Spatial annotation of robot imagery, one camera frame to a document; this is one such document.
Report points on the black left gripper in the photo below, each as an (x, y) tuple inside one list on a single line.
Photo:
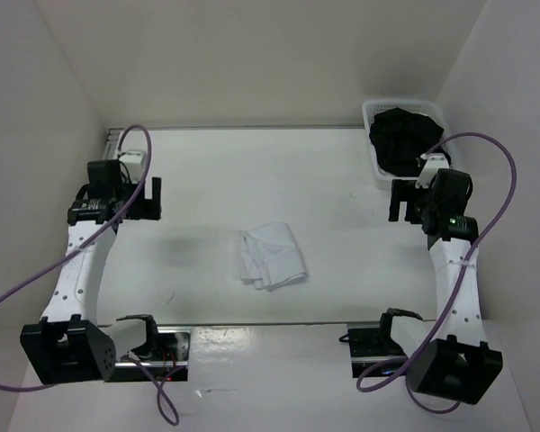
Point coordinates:
[(148, 209)]

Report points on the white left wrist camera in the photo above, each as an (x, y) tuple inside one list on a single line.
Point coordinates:
[(132, 163)]

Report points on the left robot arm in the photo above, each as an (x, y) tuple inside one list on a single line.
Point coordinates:
[(67, 345)]

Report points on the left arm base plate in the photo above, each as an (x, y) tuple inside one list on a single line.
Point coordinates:
[(170, 358)]

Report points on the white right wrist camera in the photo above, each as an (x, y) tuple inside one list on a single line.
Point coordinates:
[(430, 165)]

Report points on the black skirt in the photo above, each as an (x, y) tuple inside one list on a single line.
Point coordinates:
[(399, 137)]

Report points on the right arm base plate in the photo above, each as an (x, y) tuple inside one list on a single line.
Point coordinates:
[(367, 347)]

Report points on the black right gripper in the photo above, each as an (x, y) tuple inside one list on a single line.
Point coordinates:
[(404, 190)]

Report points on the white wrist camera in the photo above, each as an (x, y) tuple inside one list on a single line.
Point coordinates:
[(430, 165), (132, 163)]

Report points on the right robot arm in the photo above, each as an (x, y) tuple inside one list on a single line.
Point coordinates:
[(450, 359)]

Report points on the white skirt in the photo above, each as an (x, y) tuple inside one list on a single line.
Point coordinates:
[(270, 258)]

